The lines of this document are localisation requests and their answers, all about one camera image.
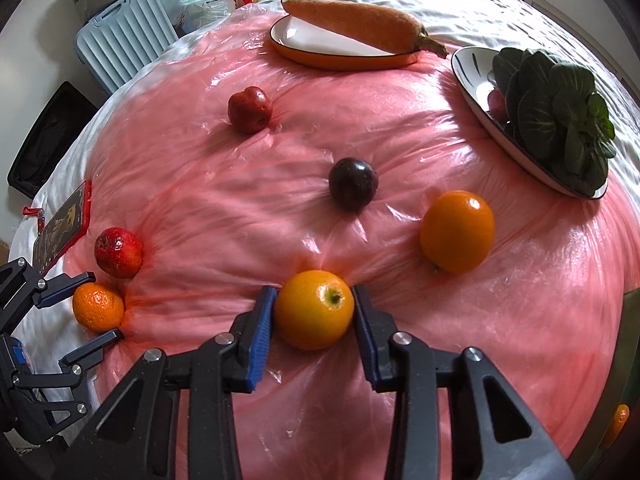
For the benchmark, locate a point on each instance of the red radish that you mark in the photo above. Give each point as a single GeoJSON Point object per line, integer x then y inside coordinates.
{"type": "Point", "coordinates": [496, 103]}

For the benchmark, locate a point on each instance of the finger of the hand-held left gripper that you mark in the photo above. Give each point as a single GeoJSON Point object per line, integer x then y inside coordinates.
{"type": "Point", "coordinates": [92, 346]}
{"type": "Point", "coordinates": [65, 287]}

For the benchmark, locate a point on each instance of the orange round object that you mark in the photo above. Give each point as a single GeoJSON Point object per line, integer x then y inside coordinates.
{"type": "Point", "coordinates": [620, 420]}

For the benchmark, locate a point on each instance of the small mandarin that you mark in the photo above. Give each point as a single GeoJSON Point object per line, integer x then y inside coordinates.
{"type": "Point", "coordinates": [97, 307]}

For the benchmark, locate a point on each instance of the large carrot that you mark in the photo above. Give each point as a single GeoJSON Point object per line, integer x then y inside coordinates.
{"type": "Point", "coordinates": [360, 27]}

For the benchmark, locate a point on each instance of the orange with green stem end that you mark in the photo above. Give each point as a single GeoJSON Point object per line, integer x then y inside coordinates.
{"type": "Point", "coordinates": [312, 312]}

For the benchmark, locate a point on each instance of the orange rimmed white plate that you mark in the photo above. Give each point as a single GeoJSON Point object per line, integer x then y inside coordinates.
{"type": "Point", "coordinates": [310, 42]}

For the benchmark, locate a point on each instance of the black bin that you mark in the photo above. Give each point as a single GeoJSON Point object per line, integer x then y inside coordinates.
{"type": "Point", "coordinates": [47, 140]}

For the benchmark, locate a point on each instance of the black rimmed white plate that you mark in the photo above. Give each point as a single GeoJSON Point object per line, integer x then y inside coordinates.
{"type": "Point", "coordinates": [475, 77]}

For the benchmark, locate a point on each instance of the light blue ribbed suitcase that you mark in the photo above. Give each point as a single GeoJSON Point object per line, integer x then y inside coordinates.
{"type": "Point", "coordinates": [125, 45]}

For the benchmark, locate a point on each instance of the dark purple plum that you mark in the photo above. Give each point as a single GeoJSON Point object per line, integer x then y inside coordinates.
{"type": "Point", "coordinates": [352, 183]}

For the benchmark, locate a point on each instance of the plain orange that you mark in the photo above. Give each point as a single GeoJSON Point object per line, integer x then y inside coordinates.
{"type": "Point", "coordinates": [457, 231]}

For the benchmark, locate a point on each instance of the white blanket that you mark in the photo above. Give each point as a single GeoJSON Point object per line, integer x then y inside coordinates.
{"type": "Point", "coordinates": [500, 5]}

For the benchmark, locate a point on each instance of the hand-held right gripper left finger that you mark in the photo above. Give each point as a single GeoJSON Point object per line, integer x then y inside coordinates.
{"type": "Point", "coordinates": [261, 342]}

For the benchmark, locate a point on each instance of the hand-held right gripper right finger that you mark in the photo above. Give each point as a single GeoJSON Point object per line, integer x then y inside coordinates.
{"type": "Point", "coordinates": [369, 347]}

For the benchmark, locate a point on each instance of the pink plastic sheet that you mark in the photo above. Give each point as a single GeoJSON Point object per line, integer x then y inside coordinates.
{"type": "Point", "coordinates": [225, 210]}

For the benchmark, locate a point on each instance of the phone in red case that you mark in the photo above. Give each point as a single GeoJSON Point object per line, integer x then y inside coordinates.
{"type": "Point", "coordinates": [62, 227]}

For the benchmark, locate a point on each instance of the dark red apple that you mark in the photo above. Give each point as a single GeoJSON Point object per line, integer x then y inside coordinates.
{"type": "Point", "coordinates": [250, 109]}

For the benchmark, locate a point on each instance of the bright red apple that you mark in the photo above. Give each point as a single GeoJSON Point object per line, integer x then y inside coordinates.
{"type": "Point", "coordinates": [119, 252]}

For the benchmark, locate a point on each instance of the green bok choy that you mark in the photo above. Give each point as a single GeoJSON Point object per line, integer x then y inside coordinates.
{"type": "Point", "coordinates": [555, 120]}

